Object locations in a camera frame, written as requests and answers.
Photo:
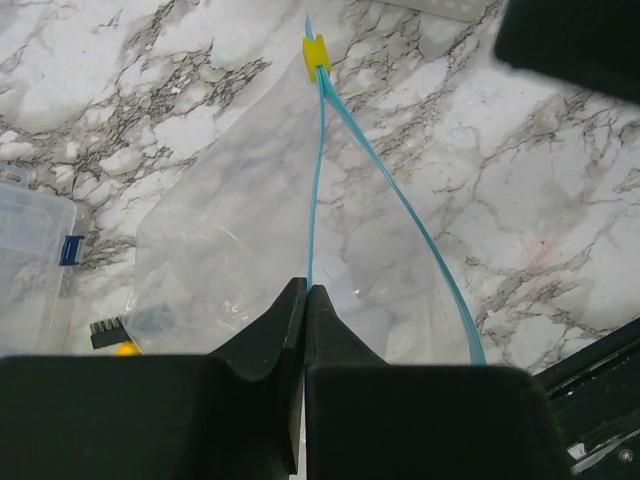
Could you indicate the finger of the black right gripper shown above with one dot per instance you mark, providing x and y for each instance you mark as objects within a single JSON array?
[{"x": 592, "y": 44}]

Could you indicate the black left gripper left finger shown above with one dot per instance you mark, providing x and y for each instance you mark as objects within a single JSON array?
[{"x": 234, "y": 413}]

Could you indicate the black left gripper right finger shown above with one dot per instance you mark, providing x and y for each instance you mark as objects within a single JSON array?
[{"x": 367, "y": 419}]

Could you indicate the clear zip top bag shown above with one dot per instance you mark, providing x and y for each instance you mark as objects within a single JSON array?
[{"x": 295, "y": 189}]

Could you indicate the black yellow brush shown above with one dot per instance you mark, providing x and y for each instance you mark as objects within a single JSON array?
[{"x": 111, "y": 332}]

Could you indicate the clear plastic storage box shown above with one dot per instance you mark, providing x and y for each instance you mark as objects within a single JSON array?
[{"x": 40, "y": 251}]

